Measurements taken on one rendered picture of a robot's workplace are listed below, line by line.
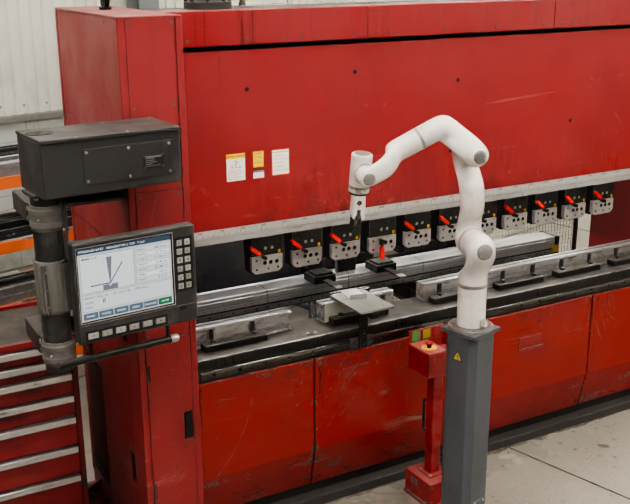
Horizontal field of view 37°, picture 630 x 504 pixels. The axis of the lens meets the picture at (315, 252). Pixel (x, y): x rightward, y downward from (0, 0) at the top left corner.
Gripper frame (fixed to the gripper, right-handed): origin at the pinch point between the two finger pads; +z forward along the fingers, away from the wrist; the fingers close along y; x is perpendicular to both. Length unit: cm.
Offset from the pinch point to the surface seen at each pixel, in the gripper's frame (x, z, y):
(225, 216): 51, 6, 25
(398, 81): -25, -46, 64
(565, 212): -128, 26, 97
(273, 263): 29, 30, 30
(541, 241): -129, 54, 125
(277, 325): 26, 60, 29
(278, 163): 29.2, -14.0, 36.9
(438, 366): -48, 74, 18
